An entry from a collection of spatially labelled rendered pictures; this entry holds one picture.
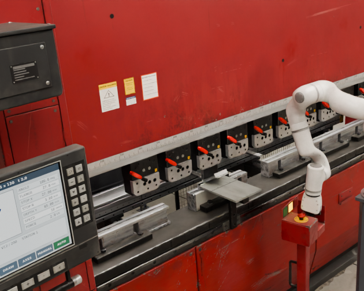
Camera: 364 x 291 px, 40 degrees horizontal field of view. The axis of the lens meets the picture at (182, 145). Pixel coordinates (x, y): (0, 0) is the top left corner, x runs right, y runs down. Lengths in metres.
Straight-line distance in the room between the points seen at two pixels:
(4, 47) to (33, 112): 0.44
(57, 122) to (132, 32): 0.58
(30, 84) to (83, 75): 0.68
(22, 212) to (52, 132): 0.44
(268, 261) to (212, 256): 0.48
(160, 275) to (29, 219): 1.11
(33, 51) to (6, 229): 0.47
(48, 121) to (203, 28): 0.96
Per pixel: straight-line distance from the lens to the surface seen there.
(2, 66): 1.34
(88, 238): 1.56
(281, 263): 3.09
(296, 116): 2.59
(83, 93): 2.05
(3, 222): 1.40
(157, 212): 2.42
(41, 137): 1.76
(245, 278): 2.88
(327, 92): 2.51
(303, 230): 2.66
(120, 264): 2.24
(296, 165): 3.03
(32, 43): 1.38
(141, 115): 2.21
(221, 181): 2.61
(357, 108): 2.38
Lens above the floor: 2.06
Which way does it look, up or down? 20 degrees down
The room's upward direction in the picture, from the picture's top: 5 degrees counter-clockwise
